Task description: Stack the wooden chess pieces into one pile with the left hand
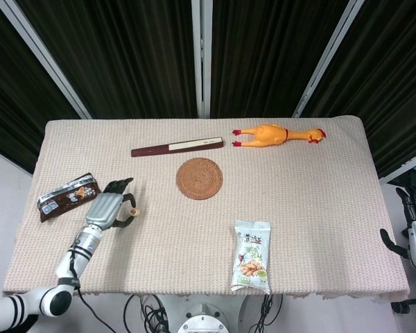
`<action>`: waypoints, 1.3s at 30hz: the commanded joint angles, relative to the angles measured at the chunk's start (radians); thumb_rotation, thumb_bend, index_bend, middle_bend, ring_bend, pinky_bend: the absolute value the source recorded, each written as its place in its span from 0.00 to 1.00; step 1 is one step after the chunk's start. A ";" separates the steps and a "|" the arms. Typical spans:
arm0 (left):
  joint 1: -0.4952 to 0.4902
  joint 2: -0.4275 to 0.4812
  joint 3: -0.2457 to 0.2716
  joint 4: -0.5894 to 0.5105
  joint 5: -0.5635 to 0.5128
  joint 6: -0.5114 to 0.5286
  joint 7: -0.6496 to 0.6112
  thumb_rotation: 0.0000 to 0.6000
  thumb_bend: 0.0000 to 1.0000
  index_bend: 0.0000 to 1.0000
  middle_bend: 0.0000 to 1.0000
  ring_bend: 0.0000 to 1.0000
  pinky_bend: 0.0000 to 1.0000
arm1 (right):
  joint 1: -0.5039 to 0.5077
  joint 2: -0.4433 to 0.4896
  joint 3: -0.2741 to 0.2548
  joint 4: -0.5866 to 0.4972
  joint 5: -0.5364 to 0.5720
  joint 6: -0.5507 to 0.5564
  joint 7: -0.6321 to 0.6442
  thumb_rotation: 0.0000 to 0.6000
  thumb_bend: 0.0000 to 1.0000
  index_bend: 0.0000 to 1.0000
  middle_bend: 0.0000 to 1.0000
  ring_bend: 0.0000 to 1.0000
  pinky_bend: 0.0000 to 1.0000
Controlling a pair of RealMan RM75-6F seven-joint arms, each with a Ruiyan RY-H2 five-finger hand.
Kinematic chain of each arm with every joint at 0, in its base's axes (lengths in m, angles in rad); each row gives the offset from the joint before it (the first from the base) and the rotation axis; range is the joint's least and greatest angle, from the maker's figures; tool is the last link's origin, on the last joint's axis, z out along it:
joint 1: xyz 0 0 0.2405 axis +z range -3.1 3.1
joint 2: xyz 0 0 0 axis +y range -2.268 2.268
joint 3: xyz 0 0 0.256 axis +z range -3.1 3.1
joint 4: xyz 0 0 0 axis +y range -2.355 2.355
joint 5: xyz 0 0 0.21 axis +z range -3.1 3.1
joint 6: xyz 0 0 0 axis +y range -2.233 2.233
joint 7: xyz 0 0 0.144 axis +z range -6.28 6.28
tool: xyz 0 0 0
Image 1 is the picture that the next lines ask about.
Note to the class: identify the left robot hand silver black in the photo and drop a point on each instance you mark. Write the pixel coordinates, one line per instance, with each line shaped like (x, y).
(102, 209)

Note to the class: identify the red glyph wooden chess piece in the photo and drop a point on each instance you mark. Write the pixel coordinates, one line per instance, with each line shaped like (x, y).
(135, 210)

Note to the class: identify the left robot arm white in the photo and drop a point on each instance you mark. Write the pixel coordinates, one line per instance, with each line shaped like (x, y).
(86, 243)

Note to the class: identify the brown snack bag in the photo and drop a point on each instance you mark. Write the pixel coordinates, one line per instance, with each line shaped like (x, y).
(69, 199)

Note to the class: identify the black office chair base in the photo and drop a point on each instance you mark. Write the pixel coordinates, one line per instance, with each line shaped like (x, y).
(404, 307)

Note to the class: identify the dark red folded fan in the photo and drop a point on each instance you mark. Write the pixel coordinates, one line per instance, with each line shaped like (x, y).
(152, 151)

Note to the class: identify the round woven rattan coaster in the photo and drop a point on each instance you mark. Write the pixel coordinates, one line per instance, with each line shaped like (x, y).
(199, 178)

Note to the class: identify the beige woven tablecloth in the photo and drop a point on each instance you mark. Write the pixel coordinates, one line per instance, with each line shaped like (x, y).
(298, 208)

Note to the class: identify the grey robot torso base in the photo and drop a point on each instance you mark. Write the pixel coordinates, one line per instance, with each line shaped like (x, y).
(201, 308)

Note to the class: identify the dark pleated curtain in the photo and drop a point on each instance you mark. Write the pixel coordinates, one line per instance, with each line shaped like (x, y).
(270, 52)
(7, 86)
(125, 52)
(395, 86)

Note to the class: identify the white green peanut snack bag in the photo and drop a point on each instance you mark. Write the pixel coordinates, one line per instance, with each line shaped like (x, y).
(251, 256)

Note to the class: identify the yellow rubber chicken toy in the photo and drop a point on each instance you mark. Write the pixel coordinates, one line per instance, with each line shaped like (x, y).
(267, 134)

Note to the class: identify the white metal frame rail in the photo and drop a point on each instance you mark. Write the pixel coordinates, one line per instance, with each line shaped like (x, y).
(397, 170)

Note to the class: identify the white metal frame post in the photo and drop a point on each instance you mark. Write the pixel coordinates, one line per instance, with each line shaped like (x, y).
(327, 59)
(45, 55)
(201, 52)

